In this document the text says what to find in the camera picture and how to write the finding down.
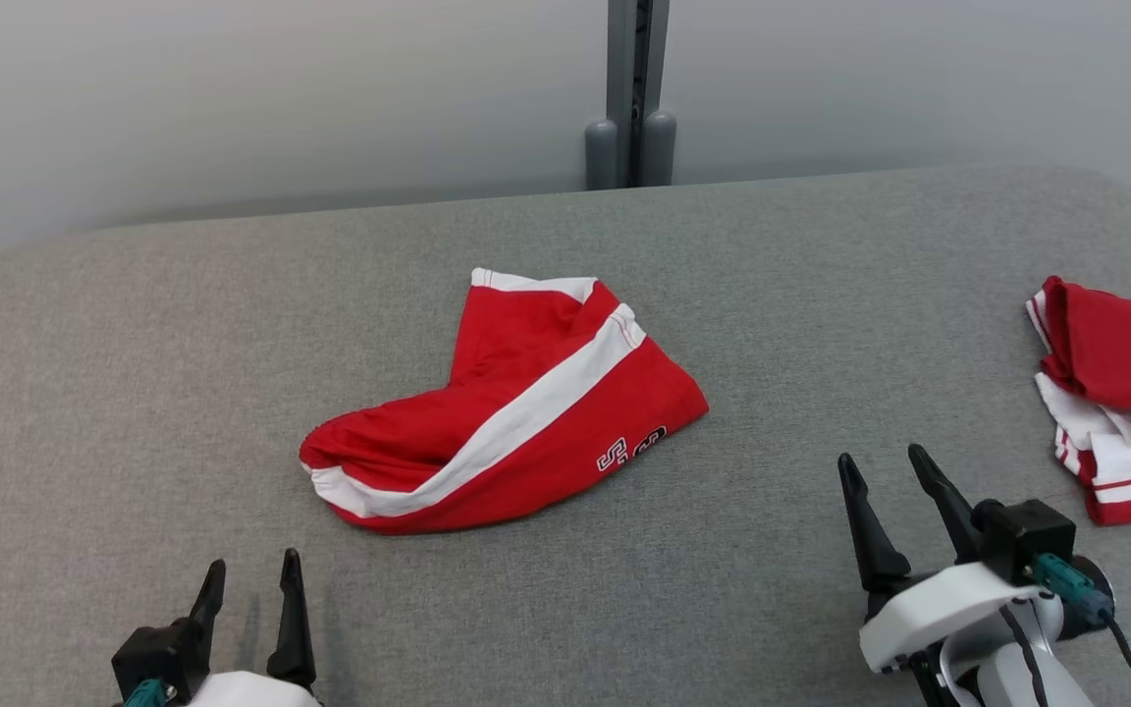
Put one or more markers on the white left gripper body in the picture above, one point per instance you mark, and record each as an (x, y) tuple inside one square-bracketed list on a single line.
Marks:
[(251, 692)]

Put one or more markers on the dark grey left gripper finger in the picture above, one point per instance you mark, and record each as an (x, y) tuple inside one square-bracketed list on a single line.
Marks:
[(210, 604), (291, 638)]

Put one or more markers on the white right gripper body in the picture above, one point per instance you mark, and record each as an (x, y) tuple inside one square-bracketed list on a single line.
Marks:
[(939, 604)]

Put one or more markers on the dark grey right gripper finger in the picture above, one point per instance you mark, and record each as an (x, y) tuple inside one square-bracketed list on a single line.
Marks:
[(953, 516), (870, 540)]

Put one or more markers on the red t-shirt with white sleeves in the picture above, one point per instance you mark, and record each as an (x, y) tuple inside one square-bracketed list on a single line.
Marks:
[(1125, 353)]

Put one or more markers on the red shorts with white stripe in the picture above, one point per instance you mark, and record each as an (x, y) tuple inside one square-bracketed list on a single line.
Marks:
[(575, 442)]

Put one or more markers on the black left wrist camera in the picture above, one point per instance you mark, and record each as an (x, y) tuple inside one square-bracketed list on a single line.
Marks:
[(158, 653)]

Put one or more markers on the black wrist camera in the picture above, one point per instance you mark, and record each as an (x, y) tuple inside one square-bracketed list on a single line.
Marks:
[(1027, 535), (158, 653)]

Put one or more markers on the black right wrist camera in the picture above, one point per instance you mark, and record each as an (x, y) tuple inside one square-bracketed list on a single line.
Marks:
[(1027, 535)]

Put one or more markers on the grey metal partition post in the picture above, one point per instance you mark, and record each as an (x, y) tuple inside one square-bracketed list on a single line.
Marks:
[(624, 79)]

